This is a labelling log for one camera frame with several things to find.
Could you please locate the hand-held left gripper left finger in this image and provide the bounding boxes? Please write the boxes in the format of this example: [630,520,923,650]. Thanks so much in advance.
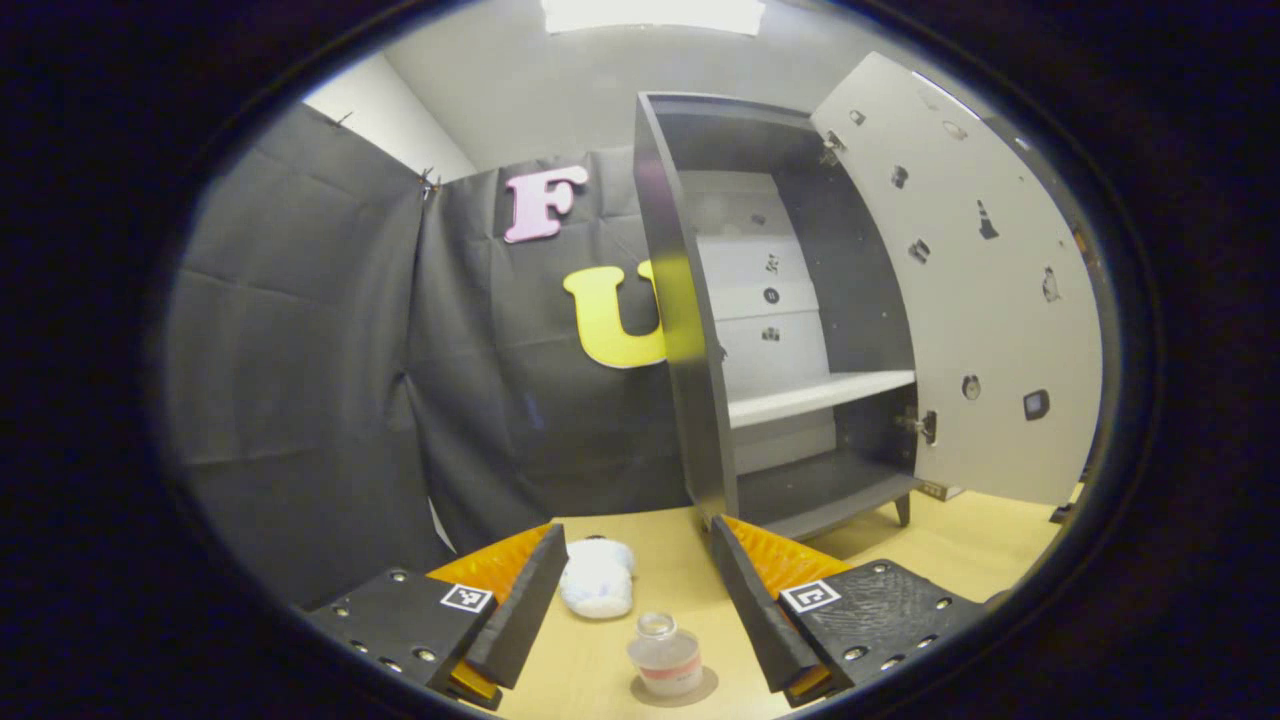
[305,522,569,711]

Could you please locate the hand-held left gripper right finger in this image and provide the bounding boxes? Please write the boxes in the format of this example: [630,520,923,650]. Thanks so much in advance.
[708,514,991,707]

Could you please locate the round brown coaster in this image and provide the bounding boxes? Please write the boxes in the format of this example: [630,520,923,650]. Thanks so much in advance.
[630,665,719,709]

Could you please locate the small clear bottle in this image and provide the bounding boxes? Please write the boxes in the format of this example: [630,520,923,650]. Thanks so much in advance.
[627,612,704,698]

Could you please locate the dark grey cabinet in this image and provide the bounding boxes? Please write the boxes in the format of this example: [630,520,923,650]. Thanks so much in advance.
[633,92,941,543]

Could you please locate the beige cabinet door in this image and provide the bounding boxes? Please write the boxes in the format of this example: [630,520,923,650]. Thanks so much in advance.
[810,52,1104,506]

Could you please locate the white cabinet shelf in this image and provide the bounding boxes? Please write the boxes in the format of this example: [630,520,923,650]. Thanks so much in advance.
[727,370,917,429]

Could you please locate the black backdrop cloth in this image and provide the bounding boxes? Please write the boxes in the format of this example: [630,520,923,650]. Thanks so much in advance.
[165,100,1113,606]

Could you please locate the large ceiling light panel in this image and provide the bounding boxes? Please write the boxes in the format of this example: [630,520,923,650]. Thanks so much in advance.
[540,0,767,37]

